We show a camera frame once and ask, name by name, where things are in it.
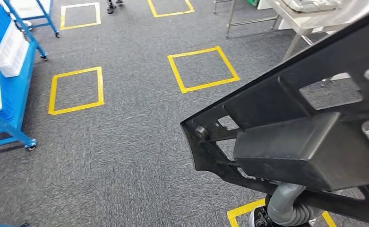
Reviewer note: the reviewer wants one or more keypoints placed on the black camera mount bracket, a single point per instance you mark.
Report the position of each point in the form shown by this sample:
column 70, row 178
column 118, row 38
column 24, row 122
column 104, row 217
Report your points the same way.
column 261, row 219

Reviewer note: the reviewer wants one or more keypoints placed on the person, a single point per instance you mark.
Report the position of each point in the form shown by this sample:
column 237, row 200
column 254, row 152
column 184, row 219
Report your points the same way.
column 110, row 9

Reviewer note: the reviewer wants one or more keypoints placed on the stainless steel workbench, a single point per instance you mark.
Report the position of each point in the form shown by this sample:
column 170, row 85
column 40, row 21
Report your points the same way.
column 312, row 22

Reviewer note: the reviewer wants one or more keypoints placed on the black plastic panel part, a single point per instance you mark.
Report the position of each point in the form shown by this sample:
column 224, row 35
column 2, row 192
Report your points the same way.
column 297, row 150

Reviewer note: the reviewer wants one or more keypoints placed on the blue metal rack with casters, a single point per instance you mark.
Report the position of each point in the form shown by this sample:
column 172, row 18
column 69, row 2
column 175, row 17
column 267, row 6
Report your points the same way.
column 15, row 103

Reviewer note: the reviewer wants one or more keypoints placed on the blue wheeled cart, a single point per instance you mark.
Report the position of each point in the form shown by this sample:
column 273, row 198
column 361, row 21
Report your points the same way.
column 48, row 18

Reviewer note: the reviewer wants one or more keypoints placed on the silver stamped metal tray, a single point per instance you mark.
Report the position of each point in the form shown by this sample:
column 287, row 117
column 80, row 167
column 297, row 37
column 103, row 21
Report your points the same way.
column 312, row 4

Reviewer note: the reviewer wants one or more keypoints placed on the stainless steel frame table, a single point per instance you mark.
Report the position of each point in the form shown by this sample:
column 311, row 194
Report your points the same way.
column 231, row 15

